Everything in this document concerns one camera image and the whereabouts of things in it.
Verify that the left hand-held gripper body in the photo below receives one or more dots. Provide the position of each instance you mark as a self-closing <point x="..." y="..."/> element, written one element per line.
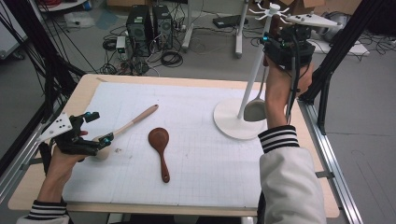
<point x="74" y="144"/>

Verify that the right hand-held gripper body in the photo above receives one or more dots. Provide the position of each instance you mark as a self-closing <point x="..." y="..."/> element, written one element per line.
<point x="289" y="49"/>

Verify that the beige ladle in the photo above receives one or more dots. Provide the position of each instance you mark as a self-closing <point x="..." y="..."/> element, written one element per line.
<point x="137" y="119"/>

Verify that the brown wooden spoon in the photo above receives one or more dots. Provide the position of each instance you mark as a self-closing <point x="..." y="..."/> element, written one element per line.
<point x="158" y="138"/>

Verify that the white utensil rack stand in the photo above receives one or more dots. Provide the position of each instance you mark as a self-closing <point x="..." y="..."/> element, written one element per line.
<point x="233" y="124"/>

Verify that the person's left hand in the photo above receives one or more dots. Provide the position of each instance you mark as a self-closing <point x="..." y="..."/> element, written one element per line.
<point x="62" y="168"/>

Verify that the person's right hand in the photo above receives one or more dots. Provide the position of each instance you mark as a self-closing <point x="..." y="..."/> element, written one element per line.
<point x="280" y="84"/>

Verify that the large cardboard box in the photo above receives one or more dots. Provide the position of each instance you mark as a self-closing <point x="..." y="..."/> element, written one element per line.
<point x="299" y="6"/>

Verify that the flat black device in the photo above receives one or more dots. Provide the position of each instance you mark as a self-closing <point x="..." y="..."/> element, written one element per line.
<point x="225" y="21"/>

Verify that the grey rounded appliance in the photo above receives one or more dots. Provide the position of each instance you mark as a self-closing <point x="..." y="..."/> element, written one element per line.
<point x="333" y="34"/>

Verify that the white foam board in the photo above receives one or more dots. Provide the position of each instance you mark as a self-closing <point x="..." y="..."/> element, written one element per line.
<point x="348" y="49"/>

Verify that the white-legged desk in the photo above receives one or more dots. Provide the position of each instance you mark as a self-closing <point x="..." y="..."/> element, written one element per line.
<point x="187" y="39"/>

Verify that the small white power box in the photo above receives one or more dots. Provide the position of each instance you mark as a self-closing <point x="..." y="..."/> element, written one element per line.
<point x="120" y="42"/>

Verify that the clear plastic bag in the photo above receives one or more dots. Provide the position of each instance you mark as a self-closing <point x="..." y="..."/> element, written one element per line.
<point x="77" y="20"/>

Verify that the black computer tower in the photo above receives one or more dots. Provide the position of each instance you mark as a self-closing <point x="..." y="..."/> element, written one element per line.
<point x="139" y="29"/>
<point x="162" y="26"/>

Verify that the round white table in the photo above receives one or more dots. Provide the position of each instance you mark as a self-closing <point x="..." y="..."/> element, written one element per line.
<point x="62" y="6"/>

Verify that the white cabinet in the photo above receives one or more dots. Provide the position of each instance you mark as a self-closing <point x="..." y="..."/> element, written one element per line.
<point x="9" y="37"/>

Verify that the metal clamp bracket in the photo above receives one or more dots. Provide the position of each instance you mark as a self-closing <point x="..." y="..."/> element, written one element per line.
<point x="29" y="163"/>
<point x="327" y="174"/>

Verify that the black metal frame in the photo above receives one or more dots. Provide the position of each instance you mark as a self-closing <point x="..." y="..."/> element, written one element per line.
<point x="341" y="46"/>
<point x="37" y="37"/>

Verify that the aluminium rail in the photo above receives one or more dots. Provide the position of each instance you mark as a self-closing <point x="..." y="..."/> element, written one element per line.
<point x="15" y="168"/>
<point x="342" y="193"/>

